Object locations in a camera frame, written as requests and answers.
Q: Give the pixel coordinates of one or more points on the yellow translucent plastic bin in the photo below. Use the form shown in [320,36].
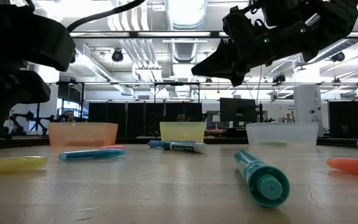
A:
[182,132]

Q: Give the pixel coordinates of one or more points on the black computer monitor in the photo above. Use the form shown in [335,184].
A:
[238,110]

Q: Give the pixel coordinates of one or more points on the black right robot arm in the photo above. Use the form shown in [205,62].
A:
[328,18]

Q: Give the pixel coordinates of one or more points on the green slim highlighter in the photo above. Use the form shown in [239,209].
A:
[273,143]

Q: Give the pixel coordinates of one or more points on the black partition panel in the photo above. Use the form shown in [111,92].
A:
[346,119]

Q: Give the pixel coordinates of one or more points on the yellow slim highlighter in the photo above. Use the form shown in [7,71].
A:
[14,165]

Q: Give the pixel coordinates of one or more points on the orange translucent plastic bin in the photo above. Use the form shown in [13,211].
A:
[82,133]

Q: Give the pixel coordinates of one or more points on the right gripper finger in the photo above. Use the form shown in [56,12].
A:
[216,59]
[222,70]

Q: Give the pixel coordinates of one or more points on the teal fat marker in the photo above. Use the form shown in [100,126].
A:
[266,186]

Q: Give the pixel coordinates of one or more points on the white ceiling pipes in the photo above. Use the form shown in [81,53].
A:
[141,56]

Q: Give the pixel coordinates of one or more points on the silver ceiling air duct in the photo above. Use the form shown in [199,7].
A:
[185,18]
[337,46]

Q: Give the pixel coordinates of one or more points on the green dry erase marker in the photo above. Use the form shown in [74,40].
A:
[186,147]

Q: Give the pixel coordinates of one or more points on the black partition wall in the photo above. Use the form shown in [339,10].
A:
[145,118]

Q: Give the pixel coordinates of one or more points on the black overhead frame bar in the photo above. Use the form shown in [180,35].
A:
[214,34]

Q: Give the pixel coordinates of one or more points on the teal slim highlighter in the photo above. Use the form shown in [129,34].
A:
[92,154]

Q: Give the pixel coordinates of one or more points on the orange slim highlighter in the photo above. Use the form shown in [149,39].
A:
[353,166]

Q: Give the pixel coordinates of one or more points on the person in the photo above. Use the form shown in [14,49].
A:
[69,115]
[181,117]

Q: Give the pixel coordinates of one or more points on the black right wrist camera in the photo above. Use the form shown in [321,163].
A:
[241,28]

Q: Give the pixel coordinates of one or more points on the white pillar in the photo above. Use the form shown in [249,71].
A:
[308,109]

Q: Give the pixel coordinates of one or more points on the clear plastic bin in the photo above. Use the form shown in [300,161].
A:
[281,133]

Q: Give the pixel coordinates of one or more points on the black ceiling camera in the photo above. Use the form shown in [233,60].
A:
[117,56]
[279,78]
[338,56]

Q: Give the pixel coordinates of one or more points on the pink slim highlighter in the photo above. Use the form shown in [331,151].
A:
[112,147]

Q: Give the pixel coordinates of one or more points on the black background rig frame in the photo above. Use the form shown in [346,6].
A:
[166,83]

